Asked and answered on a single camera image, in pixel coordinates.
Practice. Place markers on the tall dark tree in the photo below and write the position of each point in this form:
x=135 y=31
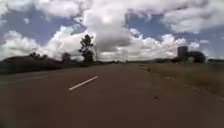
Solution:
x=87 y=48

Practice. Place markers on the white dashed centre line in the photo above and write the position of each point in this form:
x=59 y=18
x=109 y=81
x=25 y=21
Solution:
x=83 y=83

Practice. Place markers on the brown asphalt road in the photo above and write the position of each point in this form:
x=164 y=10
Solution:
x=110 y=103

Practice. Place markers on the dark blocky building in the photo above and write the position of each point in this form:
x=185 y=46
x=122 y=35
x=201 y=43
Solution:
x=186 y=55

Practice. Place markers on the dry grass verge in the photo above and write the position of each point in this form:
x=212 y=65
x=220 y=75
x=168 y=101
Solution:
x=190 y=75

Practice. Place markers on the dark low vegetation strip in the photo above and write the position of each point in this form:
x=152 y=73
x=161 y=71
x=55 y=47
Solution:
x=30 y=65

